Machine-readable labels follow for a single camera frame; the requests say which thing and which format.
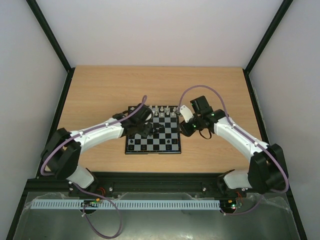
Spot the black and white chessboard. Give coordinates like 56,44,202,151
125,105,182,155

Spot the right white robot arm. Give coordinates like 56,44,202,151
177,96,289,196

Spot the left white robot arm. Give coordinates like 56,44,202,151
40,103,155,189

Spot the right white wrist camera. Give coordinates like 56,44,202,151
178,105,194,123

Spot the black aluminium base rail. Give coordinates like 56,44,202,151
24,171,253,201

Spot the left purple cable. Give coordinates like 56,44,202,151
39,94,148,238

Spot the white slotted cable duct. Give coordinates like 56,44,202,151
30,199,221,211

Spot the right black frame post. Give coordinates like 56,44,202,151
244,0,295,73

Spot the black frame post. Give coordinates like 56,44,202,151
24,0,75,73
244,0,295,73

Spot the left black frame post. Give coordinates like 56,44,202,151
24,0,75,73

